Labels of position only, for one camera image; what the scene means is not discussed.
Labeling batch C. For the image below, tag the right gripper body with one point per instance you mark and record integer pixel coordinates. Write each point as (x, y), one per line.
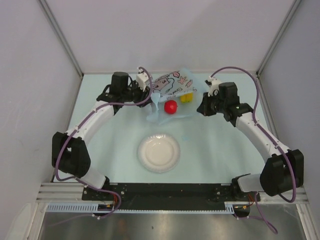
(213, 104)

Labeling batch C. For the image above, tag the yellow fake fruit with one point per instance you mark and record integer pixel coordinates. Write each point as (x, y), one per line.
(186, 98)

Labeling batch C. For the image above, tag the light blue plastic bag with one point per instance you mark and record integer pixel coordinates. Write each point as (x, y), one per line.
(171, 86)

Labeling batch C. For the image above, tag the red fake apple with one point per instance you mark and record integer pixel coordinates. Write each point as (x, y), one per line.
(170, 107)

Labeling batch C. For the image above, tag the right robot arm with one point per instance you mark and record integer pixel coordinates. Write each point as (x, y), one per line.
(283, 167)

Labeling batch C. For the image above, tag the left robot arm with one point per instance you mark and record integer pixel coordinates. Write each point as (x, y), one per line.
(70, 156)

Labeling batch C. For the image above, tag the white paper plate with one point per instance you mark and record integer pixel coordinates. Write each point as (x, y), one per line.
(159, 153)

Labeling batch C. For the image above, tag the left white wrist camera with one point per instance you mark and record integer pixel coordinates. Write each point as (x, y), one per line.
(143, 78)

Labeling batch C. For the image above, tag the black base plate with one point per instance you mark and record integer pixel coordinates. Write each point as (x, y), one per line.
(172, 204)

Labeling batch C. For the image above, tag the aluminium frame rail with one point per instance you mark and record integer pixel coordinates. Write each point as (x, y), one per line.
(74, 192)

